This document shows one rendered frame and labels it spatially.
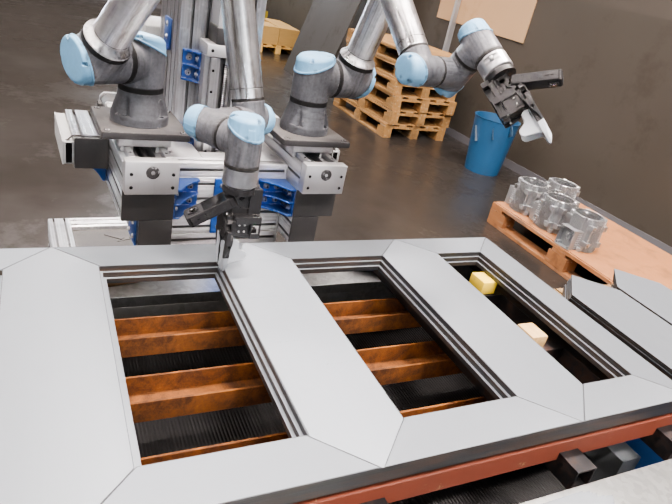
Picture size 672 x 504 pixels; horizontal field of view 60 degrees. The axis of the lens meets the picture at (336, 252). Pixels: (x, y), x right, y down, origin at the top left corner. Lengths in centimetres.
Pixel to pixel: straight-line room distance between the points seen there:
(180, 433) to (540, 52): 526
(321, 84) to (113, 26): 62
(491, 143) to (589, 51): 110
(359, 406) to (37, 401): 51
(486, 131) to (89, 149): 428
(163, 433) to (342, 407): 48
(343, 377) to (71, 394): 46
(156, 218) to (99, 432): 81
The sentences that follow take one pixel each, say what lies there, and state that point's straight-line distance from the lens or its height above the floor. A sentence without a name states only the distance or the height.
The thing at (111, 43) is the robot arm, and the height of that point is 126.
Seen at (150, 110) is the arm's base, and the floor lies 109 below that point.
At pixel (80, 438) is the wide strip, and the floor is 85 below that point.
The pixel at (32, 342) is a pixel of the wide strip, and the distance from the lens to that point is 114.
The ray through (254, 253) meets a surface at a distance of 145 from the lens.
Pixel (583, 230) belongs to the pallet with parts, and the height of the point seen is 31.
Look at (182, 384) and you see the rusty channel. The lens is 128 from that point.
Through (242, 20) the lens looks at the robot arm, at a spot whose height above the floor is 137.
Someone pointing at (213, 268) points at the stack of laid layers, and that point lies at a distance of 139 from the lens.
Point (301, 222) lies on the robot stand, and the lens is 180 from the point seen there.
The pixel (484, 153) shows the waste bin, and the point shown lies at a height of 21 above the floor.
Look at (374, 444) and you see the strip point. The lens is 100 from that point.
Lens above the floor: 153
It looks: 26 degrees down
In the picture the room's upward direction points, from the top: 12 degrees clockwise
